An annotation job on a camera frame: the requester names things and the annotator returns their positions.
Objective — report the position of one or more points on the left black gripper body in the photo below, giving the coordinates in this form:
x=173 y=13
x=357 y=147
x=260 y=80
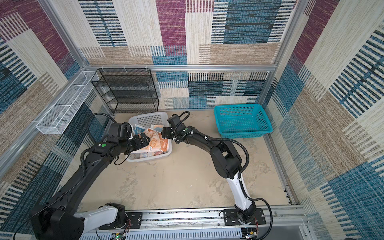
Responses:
x=135 y=143

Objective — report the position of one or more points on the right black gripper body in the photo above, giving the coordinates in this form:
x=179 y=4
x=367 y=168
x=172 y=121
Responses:
x=169 y=133

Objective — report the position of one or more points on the orange bunny pattern towel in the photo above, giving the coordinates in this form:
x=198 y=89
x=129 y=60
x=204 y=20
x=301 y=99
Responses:
x=157 y=143

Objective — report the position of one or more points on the white plastic laundry basket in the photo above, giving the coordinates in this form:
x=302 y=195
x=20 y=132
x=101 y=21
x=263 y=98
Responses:
x=151 y=126

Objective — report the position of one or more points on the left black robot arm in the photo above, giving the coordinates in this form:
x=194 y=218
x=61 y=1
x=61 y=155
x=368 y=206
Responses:
x=58 y=218

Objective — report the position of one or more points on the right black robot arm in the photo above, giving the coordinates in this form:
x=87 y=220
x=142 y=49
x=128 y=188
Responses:
x=230 y=159

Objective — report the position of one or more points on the blue bunny pattern towel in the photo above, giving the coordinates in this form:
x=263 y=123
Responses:
x=139 y=129

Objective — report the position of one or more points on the teal plastic basket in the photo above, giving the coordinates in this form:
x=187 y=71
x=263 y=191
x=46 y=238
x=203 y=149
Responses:
x=242 y=121

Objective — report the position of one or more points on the black wire shelf rack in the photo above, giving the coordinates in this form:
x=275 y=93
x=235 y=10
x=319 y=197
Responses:
x=127 y=90

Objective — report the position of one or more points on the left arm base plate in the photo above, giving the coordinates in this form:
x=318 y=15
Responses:
x=128 y=220

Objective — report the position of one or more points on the white wire mesh tray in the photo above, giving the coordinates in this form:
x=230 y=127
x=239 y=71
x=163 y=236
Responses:
x=59 y=116

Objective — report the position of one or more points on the aluminium mounting rail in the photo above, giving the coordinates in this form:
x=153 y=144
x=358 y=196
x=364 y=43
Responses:
x=283 y=223

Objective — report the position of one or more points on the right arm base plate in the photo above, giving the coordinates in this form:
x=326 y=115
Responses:
x=234 y=217

